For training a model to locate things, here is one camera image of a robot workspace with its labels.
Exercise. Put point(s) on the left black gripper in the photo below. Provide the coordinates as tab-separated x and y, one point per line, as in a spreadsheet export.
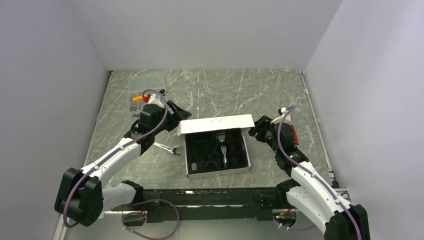
180	113

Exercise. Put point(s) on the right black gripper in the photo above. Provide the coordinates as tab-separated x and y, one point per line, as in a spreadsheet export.
260	126

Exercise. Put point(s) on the black silver hair clipper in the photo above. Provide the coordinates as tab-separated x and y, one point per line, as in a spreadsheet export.
223	148

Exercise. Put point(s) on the white hair clipper box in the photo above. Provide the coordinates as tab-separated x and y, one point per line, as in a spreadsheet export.
203	157

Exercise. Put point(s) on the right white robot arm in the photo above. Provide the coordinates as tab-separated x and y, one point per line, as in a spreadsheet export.
333	215

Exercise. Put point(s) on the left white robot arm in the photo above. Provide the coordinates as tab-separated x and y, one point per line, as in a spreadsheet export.
81	197

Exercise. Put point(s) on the silver combination wrench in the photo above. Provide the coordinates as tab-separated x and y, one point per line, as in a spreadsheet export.
174	150

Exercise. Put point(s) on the clear plastic organizer box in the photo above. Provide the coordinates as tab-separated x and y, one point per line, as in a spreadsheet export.
137	85

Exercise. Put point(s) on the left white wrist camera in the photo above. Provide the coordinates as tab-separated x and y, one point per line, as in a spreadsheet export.
155	99

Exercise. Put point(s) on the red handled adjustable wrench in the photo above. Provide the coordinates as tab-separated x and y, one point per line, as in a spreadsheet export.
295	137

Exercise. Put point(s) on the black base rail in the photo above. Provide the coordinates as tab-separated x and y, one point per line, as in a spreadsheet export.
258	203

